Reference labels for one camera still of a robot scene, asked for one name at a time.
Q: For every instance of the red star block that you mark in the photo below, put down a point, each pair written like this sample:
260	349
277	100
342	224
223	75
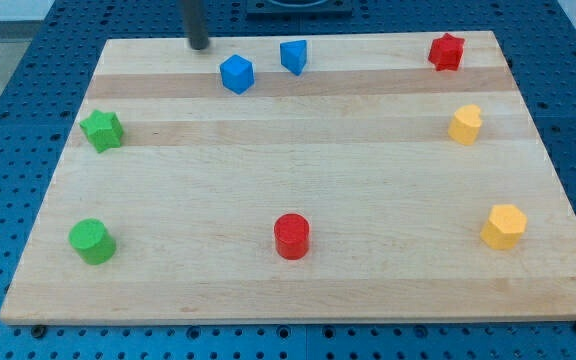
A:
446	52

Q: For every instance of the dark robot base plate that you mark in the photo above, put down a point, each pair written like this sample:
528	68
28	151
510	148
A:
263	8

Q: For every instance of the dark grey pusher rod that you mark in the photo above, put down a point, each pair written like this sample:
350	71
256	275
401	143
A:
194	20

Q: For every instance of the light wooden board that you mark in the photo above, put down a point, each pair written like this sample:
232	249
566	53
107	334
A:
358	144

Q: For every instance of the red cylinder block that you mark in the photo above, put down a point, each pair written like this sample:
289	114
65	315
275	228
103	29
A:
291	234

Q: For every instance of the blue cube block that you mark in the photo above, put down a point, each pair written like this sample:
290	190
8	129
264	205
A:
237	74

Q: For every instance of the green star block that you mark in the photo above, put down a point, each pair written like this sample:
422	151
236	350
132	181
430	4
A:
102	130

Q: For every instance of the blue triangular prism block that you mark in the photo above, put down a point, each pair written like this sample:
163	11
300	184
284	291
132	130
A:
293	56

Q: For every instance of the green cylinder block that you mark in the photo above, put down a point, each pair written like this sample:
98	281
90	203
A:
91	241

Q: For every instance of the yellow heart block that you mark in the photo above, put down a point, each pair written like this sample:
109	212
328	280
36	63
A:
465	124

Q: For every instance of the yellow hexagon block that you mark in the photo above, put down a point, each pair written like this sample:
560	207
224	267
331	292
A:
504	227

